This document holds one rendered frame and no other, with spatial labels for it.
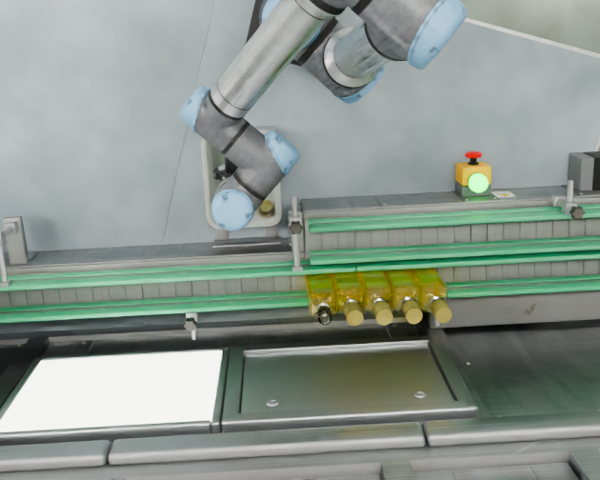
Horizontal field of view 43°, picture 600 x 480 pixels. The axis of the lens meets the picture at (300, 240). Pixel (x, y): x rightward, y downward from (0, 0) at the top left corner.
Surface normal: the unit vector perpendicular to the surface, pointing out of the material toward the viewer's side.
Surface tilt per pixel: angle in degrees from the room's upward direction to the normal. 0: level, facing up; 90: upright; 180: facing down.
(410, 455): 90
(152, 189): 0
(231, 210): 0
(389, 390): 90
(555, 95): 0
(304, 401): 90
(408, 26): 29
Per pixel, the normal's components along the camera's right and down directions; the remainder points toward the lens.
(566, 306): 0.04, 0.27
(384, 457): -0.04, -0.96
